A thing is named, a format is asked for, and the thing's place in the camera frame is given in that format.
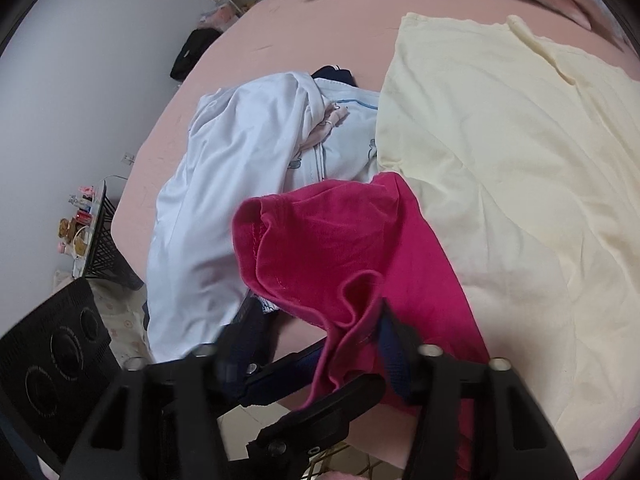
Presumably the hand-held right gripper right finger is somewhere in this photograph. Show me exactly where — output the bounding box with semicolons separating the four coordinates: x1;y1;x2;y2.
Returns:
377;300;578;480

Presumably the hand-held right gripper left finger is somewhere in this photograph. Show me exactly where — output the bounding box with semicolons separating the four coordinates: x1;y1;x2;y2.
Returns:
57;295;273;480

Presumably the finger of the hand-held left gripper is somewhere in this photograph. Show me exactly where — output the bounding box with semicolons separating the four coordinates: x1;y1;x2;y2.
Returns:
244;339;331;407
245;374;387;466

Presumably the magenta shirt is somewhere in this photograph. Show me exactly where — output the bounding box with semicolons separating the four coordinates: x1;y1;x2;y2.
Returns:
232;171;621;480

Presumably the white garment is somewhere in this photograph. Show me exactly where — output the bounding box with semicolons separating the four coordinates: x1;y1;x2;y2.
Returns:
146;71;383;363

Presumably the cream shirt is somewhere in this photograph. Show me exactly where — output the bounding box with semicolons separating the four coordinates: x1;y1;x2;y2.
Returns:
375;12;640;480

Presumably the black plastic crate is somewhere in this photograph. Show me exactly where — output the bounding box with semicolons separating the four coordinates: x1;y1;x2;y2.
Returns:
72;177;146;291

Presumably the cluster of small bottles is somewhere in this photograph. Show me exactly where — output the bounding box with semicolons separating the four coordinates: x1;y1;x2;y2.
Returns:
52;185;98;261

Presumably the navy garment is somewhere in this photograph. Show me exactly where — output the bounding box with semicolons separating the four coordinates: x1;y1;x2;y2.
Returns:
311;65;358;88

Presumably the black bag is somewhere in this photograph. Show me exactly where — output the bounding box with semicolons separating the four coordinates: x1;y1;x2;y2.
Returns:
170;27;223;81

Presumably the bed with pink sheet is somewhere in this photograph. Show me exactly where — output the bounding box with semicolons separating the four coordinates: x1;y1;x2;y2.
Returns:
112;0;640;480

